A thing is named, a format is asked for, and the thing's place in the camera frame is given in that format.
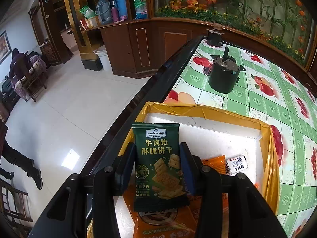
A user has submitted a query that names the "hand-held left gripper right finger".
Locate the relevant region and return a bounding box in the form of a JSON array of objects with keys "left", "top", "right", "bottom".
[{"left": 180, "top": 142, "right": 288, "bottom": 238}]

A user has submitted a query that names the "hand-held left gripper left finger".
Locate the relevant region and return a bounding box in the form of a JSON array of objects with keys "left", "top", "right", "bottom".
[{"left": 30, "top": 142, "right": 137, "bottom": 238}]

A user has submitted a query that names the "green snack packet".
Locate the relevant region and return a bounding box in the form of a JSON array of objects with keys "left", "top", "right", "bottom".
[{"left": 131, "top": 123, "right": 191, "bottom": 212}]

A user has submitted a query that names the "white foam box yellow tape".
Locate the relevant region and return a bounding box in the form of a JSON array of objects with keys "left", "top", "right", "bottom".
[{"left": 84, "top": 101, "right": 280, "bottom": 238}]

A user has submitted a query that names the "plain orange snack packet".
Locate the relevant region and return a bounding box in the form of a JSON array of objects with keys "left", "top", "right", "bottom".
[{"left": 201, "top": 154, "right": 226, "bottom": 175}]

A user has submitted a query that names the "white candy packet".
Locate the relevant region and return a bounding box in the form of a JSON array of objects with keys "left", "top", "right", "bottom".
[{"left": 225, "top": 155, "right": 249, "bottom": 176}]

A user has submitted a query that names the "orange packet with brown logo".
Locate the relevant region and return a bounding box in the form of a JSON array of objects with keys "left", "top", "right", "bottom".
[{"left": 122, "top": 183, "right": 229, "bottom": 238}]

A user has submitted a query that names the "large black motor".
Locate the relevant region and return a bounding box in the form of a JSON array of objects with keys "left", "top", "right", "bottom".
[{"left": 208, "top": 47, "right": 245, "bottom": 94}]

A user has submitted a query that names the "green fruit printed tablecloth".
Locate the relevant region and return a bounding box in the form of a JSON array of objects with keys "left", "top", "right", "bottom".
[{"left": 163, "top": 36, "right": 317, "bottom": 238}]

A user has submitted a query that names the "person's leg with shoe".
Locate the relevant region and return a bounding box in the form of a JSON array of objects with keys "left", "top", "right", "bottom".
[
  {"left": 0, "top": 166, "right": 14, "bottom": 180},
  {"left": 0, "top": 129, "right": 43, "bottom": 190}
]

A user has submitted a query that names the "white bucket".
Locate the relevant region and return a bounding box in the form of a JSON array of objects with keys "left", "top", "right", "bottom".
[{"left": 93, "top": 45, "right": 112, "bottom": 71}]

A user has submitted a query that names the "bare wooden chair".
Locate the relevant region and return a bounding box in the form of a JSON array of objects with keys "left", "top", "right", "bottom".
[{"left": 0, "top": 178, "right": 34, "bottom": 230}]

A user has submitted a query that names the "wooden cabinet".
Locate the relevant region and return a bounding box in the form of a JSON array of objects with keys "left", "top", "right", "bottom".
[{"left": 82, "top": 17, "right": 317, "bottom": 90}]

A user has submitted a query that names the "gold pillar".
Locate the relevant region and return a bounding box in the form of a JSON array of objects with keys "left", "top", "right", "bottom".
[{"left": 61, "top": 0, "right": 104, "bottom": 71}]

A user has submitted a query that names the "wooden chair with cloth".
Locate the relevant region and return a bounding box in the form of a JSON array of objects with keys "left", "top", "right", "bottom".
[{"left": 13, "top": 52, "right": 48, "bottom": 103}]

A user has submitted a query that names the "small black motor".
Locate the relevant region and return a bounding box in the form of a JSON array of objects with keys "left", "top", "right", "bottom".
[{"left": 207, "top": 23, "right": 224, "bottom": 47}]

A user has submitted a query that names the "wicker basket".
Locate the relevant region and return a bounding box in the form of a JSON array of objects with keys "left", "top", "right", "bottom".
[{"left": 40, "top": 41, "right": 62, "bottom": 66}]

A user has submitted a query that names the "dark luggage bag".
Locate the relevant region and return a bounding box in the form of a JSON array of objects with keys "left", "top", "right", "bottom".
[{"left": 1, "top": 78, "right": 20, "bottom": 106}]

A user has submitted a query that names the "red and white box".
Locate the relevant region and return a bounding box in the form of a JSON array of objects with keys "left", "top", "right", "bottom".
[{"left": 80, "top": 17, "right": 100, "bottom": 31}]

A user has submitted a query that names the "purple bottle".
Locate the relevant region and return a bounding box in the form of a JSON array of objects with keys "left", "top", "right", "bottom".
[{"left": 111, "top": 6, "right": 120, "bottom": 23}]

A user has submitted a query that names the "grey-blue thermos jug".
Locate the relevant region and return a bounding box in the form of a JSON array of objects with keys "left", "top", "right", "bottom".
[{"left": 95, "top": 0, "right": 112, "bottom": 25}]

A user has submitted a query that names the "blue plastic bag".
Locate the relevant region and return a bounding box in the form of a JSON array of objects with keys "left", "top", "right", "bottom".
[{"left": 134, "top": 0, "right": 148, "bottom": 19}]

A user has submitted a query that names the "green bag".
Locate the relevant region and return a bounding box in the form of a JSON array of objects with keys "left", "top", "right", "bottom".
[{"left": 79, "top": 5, "right": 96, "bottom": 19}]

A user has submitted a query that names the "blue thermos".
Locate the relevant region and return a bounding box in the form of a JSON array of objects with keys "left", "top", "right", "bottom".
[{"left": 116, "top": 0, "right": 128, "bottom": 21}]

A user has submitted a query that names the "artificial flower display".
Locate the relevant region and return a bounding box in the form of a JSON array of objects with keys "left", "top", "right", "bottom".
[{"left": 152, "top": 0, "right": 314, "bottom": 66}]

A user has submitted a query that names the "black table edge rail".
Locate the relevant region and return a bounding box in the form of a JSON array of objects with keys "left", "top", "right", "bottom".
[{"left": 28, "top": 35, "right": 206, "bottom": 238}]

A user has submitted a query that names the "framed wall picture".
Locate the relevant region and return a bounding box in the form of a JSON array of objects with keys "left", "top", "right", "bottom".
[{"left": 0, "top": 30, "right": 12, "bottom": 65}]

